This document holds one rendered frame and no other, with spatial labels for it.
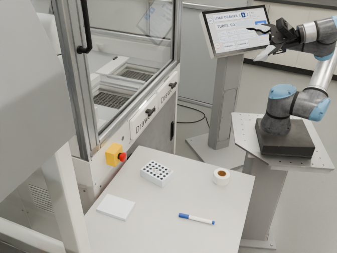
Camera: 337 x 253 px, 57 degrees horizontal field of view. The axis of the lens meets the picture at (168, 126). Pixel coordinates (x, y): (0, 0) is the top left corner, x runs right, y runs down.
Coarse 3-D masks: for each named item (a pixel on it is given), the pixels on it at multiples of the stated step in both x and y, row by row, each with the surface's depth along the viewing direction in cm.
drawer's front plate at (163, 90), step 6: (174, 72) 187; (168, 78) 180; (174, 78) 186; (162, 84) 174; (162, 90) 171; (168, 90) 181; (174, 90) 191; (162, 96) 174; (168, 96) 184; (162, 102) 176
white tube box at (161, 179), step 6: (150, 162) 139; (156, 162) 139; (144, 168) 136; (150, 168) 137; (156, 168) 137; (162, 168) 138; (168, 168) 136; (144, 174) 135; (150, 174) 133; (156, 174) 133; (162, 174) 133; (168, 174) 133; (150, 180) 134; (156, 180) 131; (162, 180) 130; (168, 180) 134; (162, 186) 131
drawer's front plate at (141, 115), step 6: (156, 96) 165; (150, 102) 158; (156, 102) 167; (144, 108) 153; (150, 108) 160; (156, 108) 169; (138, 114) 148; (144, 114) 154; (132, 120) 143; (138, 120) 149; (132, 126) 144; (144, 126) 158; (132, 132) 146; (138, 132) 152; (132, 138) 148
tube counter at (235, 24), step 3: (234, 21) 209; (237, 21) 210; (240, 21) 211; (243, 21) 212; (246, 21) 213; (249, 21) 214; (231, 24) 208; (234, 24) 209; (237, 24) 210; (240, 24) 211; (243, 24) 211; (246, 24) 212; (249, 24) 213; (252, 24) 214; (231, 27) 208; (234, 27) 209
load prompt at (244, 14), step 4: (236, 12) 211; (240, 12) 212; (244, 12) 213; (248, 12) 214; (216, 16) 205; (220, 16) 206; (224, 16) 207; (228, 16) 208; (232, 16) 209; (236, 16) 210; (240, 16) 212; (244, 16) 213; (248, 16) 214; (216, 20) 204; (220, 20) 206; (224, 20) 207; (228, 20) 208
